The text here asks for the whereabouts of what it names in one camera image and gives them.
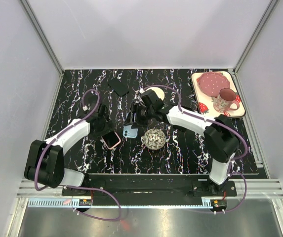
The light blue phone case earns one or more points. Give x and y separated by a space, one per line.
129 132

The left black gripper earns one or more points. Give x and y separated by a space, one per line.
108 127

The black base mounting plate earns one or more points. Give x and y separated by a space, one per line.
198 185

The pink dotted plate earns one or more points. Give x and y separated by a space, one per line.
212 83

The black phone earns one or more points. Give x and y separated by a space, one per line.
118 87

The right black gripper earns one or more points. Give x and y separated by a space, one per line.
136 108

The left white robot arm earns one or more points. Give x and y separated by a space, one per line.
45 163

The cream bowl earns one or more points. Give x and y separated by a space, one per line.
159 92

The strawberry patterned tray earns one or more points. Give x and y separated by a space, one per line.
205 103

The pink cased phone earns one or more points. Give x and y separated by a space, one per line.
111 140

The pink printed mug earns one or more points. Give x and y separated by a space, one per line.
226 101

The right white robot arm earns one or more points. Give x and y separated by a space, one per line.
221 140

